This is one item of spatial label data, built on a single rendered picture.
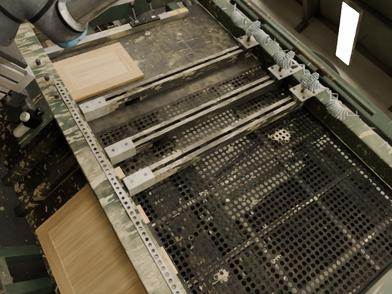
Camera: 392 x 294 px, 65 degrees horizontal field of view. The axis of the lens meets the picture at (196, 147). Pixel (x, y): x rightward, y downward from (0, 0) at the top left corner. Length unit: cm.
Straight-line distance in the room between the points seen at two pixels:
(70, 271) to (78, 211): 29
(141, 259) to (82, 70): 109
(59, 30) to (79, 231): 100
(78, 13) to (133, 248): 85
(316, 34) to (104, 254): 638
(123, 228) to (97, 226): 39
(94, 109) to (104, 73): 31
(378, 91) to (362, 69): 53
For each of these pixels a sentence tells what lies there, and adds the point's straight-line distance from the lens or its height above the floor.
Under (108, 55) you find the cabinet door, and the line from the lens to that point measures 195.
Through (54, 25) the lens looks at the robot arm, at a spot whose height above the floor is 120.
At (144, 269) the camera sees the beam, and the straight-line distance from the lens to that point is 125.
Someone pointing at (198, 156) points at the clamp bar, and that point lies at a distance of 145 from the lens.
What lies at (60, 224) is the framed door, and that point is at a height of 40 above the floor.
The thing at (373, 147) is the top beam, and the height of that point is 187.
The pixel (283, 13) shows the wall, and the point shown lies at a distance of 761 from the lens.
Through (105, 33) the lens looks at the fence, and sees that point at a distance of 206.
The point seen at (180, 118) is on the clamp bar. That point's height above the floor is 125.
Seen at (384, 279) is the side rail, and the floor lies 148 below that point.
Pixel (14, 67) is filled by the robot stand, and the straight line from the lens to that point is 128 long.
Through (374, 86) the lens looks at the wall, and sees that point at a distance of 677.
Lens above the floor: 142
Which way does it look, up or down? 8 degrees down
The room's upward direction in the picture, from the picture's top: 49 degrees clockwise
